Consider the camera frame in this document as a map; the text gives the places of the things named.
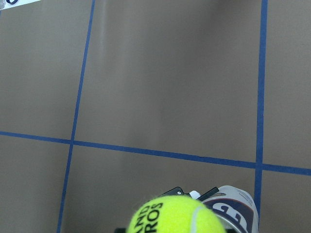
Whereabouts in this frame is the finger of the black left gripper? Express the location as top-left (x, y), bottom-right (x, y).
top-left (197, 187), bottom-right (219, 200)
top-left (159, 186), bottom-right (190, 197)

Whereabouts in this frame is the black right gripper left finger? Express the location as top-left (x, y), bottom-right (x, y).
top-left (115, 228), bottom-right (126, 233)

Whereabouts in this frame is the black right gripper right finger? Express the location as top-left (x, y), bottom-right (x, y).
top-left (225, 229), bottom-right (235, 233)

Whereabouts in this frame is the Roland Garros yellow tennis ball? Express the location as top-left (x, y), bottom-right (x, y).
top-left (126, 196), bottom-right (226, 233)

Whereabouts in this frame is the white blue tennis ball can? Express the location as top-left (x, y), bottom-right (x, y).
top-left (189, 185), bottom-right (259, 233)

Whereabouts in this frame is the white metal mounting plate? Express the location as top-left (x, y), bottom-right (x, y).
top-left (0, 0), bottom-right (40, 10)

